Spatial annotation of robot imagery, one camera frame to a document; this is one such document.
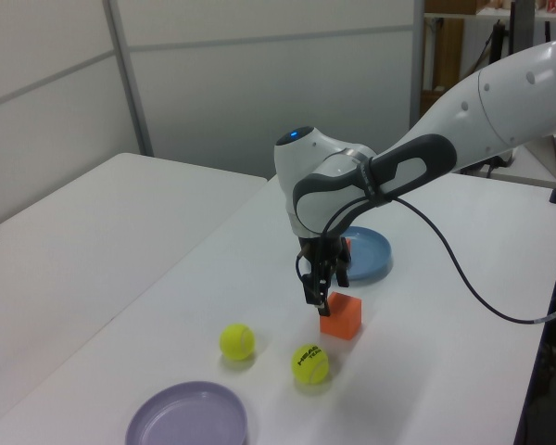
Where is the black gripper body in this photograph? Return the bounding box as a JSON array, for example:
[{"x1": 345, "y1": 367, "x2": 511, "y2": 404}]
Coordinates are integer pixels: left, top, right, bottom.
[{"x1": 298, "y1": 236, "x2": 353, "y2": 279}]

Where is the yellow tennis ball HEAD print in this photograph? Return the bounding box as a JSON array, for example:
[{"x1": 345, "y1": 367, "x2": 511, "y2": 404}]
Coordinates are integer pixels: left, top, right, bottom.
[{"x1": 290, "y1": 343, "x2": 331, "y2": 385}]

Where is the plain yellow tennis ball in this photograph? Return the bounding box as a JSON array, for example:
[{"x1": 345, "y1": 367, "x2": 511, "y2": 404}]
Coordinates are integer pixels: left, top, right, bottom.
[{"x1": 219, "y1": 323, "x2": 257, "y2": 362}]

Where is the blue plate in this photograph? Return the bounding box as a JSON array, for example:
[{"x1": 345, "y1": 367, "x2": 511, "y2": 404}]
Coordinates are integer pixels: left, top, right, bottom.
[{"x1": 333, "y1": 225, "x2": 394, "y2": 283}]

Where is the cardboard box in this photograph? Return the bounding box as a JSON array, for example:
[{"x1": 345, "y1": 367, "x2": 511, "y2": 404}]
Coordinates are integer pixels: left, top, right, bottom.
[{"x1": 420, "y1": 89, "x2": 448, "y2": 120}]

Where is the purple plate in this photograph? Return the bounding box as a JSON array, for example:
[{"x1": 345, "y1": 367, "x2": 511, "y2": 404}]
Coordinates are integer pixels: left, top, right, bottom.
[{"x1": 123, "y1": 380, "x2": 250, "y2": 445}]

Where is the white desk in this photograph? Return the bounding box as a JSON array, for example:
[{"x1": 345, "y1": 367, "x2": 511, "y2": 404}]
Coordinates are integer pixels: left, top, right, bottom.
[{"x1": 458, "y1": 138, "x2": 556, "y2": 187}]

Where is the tall cardboard panel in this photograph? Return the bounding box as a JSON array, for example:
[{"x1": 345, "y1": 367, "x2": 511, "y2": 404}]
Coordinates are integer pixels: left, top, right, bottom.
[{"x1": 424, "y1": 18, "x2": 465, "y2": 92}]

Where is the black cable strap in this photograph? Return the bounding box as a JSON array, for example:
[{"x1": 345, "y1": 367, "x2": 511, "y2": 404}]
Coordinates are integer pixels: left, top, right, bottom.
[{"x1": 359, "y1": 157, "x2": 390, "y2": 205}]

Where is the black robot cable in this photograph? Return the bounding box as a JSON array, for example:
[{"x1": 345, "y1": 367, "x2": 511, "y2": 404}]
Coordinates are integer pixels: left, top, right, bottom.
[{"x1": 295, "y1": 194, "x2": 556, "y2": 325}]

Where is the grey partition post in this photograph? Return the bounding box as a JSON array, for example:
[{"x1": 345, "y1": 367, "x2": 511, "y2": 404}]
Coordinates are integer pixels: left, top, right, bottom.
[
  {"x1": 411, "y1": 0, "x2": 428, "y2": 127},
  {"x1": 102, "y1": 0, "x2": 155, "y2": 158}
]

